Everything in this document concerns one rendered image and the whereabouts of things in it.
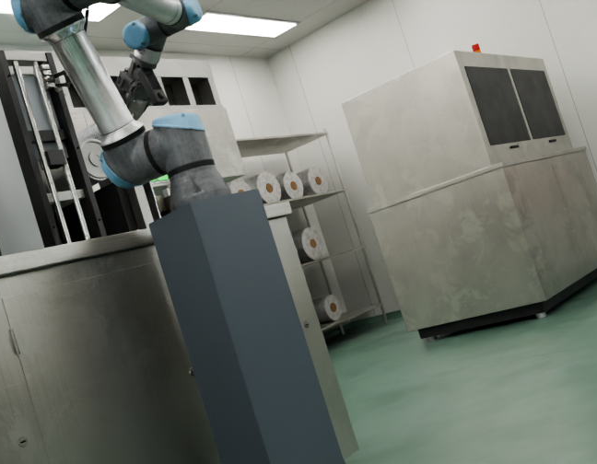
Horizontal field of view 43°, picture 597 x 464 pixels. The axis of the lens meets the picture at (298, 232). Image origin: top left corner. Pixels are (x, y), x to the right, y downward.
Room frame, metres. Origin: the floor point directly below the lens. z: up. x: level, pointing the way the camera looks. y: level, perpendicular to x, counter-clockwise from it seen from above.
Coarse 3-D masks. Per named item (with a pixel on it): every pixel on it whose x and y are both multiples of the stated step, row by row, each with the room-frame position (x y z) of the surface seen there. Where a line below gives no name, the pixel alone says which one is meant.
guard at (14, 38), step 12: (0, 0) 2.36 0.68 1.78; (0, 12) 2.39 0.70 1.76; (12, 12) 2.42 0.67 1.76; (0, 24) 2.41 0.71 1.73; (12, 24) 2.45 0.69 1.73; (0, 36) 2.44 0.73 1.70; (12, 36) 2.47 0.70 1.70; (24, 36) 2.51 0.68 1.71; (36, 36) 2.54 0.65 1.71; (0, 48) 2.46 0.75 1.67; (12, 48) 2.50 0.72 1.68; (24, 48) 2.53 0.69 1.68; (36, 48) 2.57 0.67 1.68; (48, 48) 2.60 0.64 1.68
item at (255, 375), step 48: (240, 192) 1.78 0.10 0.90; (192, 240) 1.71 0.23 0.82; (240, 240) 1.75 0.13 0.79; (192, 288) 1.76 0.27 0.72; (240, 288) 1.73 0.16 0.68; (288, 288) 1.81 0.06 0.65; (192, 336) 1.80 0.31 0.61; (240, 336) 1.70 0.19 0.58; (288, 336) 1.79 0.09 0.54; (240, 384) 1.70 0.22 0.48; (288, 384) 1.76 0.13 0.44; (240, 432) 1.74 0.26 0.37; (288, 432) 1.73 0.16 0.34
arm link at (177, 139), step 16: (160, 128) 1.78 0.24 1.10; (176, 128) 1.77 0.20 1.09; (192, 128) 1.78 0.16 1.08; (144, 144) 1.80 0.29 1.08; (160, 144) 1.78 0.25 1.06; (176, 144) 1.77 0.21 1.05; (192, 144) 1.77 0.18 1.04; (208, 144) 1.82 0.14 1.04; (160, 160) 1.80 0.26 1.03; (176, 160) 1.77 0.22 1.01; (192, 160) 1.77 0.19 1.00
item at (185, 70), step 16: (112, 64) 2.79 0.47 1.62; (128, 64) 2.85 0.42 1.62; (160, 64) 2.99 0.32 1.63; (176, 64) 3.06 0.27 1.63; (192, 64) 3.13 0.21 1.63; (208, 64) 3.21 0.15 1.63; (64, 80) 2.61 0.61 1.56; (112, 80) 2.83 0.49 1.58; (160, 80) 2.97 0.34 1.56; (176, 80) 3.08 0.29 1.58; (192, 80) 3.15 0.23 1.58; (208, 80) 3.19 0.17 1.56; (176, 96) 3.10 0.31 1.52; (192, 96) 3.08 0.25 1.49; (208, 96) 3.20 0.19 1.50
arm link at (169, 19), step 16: (80, 0) 1.66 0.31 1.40; (96, 0) 1.68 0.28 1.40; (112, 0) 1.72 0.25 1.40; (128, 0) 1.77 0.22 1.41; (144, 0) 1.81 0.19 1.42; (160, 0) 1.87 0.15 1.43; (176, 0) 1.95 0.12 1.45; (192, 0) 1.99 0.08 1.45; (160, 16) 1.91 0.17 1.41; (176, 16) 1.96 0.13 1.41; (192, 16) 1.99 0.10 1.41; (176, 32) 2.05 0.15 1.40
